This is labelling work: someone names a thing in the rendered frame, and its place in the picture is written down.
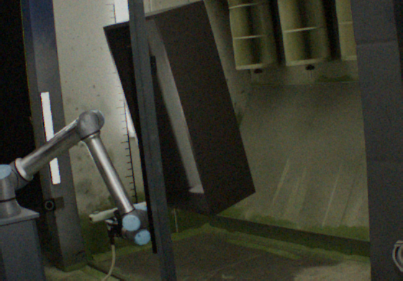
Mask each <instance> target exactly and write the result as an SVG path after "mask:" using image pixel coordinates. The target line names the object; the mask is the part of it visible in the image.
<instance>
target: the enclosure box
mask: <svg viewBox="0 0 403 281"><path fill-rule="evenodd" d="M145 22H146V27H147V34H148V50H149V56H152V55H154V56H155V57H156V62H157V69H158V72H157V73H152V80H153V91H154V96H153V97H154V103H155V114H156V120H157V127H158V138H159V144H160V156H161V162H162V168H163V179H164V186H165V191H166V203H167V207H168V208H175V209H179V210H185V211H189V212H192V213H198V214H202V215H208V216H212V217H214V216H215V215H217V214H218V213H221V212H222V211H223V210H226V209H228V208H229V207H231V206H233V205H234V204H236V203H237V202H240V201H242V200H244V199H245V198H247V197H249V196H251V195H252V194H254V193H256V190H255V186H254V183H253V179H252V176H251V173H250V168H249V165H248V158H247V155H246V152H245V147H244V144H243V140H242V136H241V134H240V129H239V126H238V123H237V118H236V115H235V111H234V107H233V105H232V100H231V97H230V93H229V89H228V87H227V82H226V78H225V75H224V71H223V69H222V64H221V60H220V58H219V53H218V51H217V46H216V42H215V41H214V35H213V33H212V28H211V25H210V20H209V15H208V13H207V8H206V6H205V3H204V0H201V1H195V2H189V3H186V4H181V5H177V6H172V7H169V8H165V9H160V10H158V11H154V12H148V13H145ZM103 31H104V35H105V37H106V39H107V46H108V48H109V52H110V55H111V57H112V63H113V66H114V70H115V72H116V75H117V78H118V82H119V87H120V90H121V93H122V96H123V100H124V103H125V106H126V108H127V112H128V115H129V118H130V124H131V127H132V131H133V133H134V136H135V140H136V142H137V147H138V141H137V130H136V124H135V113H134V107H133V101H132V84H131V78H130V67H129V61H128V55H127V53H128V50H127V47H129V46H131V42H132V41H131V35H130V24H129V19H126V20H124V21H121V22H117V23H114V24H111V25H108V26H106V27H103ZM138 149H139V147H138Z"/></svg>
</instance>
